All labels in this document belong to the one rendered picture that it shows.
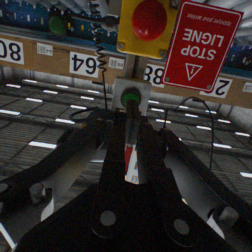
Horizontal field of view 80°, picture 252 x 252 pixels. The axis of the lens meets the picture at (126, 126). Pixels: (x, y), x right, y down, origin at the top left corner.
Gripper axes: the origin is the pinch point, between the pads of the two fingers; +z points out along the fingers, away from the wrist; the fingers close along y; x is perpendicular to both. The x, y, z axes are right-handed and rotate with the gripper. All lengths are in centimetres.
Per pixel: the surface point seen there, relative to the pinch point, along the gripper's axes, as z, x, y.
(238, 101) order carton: 73, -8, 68
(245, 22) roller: 33.4, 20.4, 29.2
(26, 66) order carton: 73, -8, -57
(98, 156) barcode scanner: 6.7, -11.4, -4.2
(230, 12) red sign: 11.7, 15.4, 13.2
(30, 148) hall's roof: 876, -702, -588
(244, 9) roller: 25.2, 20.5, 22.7
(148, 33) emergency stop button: 2.3, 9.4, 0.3
